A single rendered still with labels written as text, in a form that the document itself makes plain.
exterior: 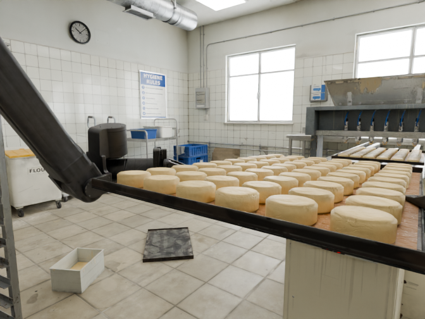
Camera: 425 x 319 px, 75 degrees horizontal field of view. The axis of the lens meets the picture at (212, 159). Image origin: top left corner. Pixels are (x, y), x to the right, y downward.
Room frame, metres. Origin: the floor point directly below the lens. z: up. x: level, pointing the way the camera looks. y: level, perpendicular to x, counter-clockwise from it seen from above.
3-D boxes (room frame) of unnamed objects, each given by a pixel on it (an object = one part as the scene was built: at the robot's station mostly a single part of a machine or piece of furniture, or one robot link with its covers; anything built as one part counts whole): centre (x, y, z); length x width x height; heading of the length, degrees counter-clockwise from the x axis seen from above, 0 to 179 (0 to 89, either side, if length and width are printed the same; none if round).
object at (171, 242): (2.36, 0.40, 0.02); 0.60 x 0.40 x 0.03; 9
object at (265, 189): (0.35, -0.06, 1.02); 0.05 x 0.05 x 0.02
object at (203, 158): (5.49, 0.43, 0.30); 0.60 x 0.40 x 0.20; 143
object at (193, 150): (5.49, 0.43, 0.50); 0.60 x 0.40 x 0.20; 145
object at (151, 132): (4.59, 1.14, 0.88); 0.40 x 0.30 x 0.16; 56
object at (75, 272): (1.80, 0.93, 0.08); 0.30 x 0.22 x 0.16; 173
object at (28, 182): (3.37, 2.26, 0.38); 0.64 x 0.54 x 0.77; 50
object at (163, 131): (4.93, 0.97, 0.90); 0.44 x 0.36 x 0.20; 62
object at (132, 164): (0.57, 0.14, 1.00); 0.07 x 0.07 x 0.10; 8
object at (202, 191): (0.34, 0.02, 1.02); 0.05 x 0.05 x 0.02
